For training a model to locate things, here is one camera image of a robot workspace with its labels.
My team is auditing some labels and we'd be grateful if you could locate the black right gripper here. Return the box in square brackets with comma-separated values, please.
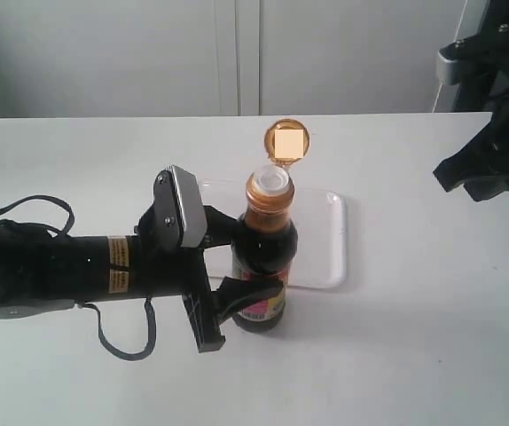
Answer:
[433, 1, 509, 202]

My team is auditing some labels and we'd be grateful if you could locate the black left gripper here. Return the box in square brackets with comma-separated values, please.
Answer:
[136, 168, 284, 352]

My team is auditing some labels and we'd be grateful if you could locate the dark soy sauce bottle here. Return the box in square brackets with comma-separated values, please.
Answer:
[231, 118, 310, 333]

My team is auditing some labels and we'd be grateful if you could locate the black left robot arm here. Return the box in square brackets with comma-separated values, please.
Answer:
[0, 165, 284, 361]

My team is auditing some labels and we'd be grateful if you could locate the white rectangular plastic tray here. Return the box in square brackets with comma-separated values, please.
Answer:
[199, 179, 348, 290]

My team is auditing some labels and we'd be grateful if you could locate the white cabinet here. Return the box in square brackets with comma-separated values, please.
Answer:
[0, 1, 485, 118]

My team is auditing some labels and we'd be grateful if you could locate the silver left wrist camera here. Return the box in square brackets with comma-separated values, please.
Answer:
[168, 164, 208, 249]

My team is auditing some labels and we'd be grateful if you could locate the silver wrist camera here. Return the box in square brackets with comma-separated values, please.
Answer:
[168, 164, 208, 249]
[436, 51, 472, 86]

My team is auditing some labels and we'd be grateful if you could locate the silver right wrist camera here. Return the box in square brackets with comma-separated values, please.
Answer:
[436, 51, 472, 86]

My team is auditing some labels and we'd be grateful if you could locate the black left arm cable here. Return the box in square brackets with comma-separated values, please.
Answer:
[0, 193, 157, 361]

